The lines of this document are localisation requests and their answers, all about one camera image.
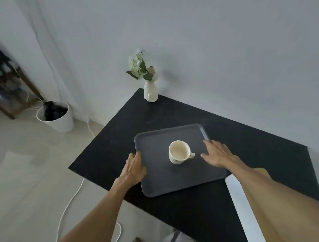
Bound person's right hand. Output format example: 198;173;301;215
200;140;240;169

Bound person's left hand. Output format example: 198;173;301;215
115;152;147;187

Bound dark grey serving tray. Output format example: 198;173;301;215
134;123;228;198

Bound person's right forearm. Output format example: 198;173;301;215
225;158;319;242

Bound person's left forearm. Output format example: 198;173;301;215
58;176;136;242

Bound cream ceramic cup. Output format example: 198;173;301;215
169;140;196;165

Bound white cat-shaped vase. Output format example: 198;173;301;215
144;66;159;102

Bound white round waste bin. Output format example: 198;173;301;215
36;101;74;133

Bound white flowers with green leaves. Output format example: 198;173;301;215
126;51;154;82

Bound black bin bag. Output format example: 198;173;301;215
43;100;68;122

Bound brown wooden stand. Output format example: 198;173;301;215
0;63;46;120

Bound white cable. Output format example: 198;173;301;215
56;115;122;242

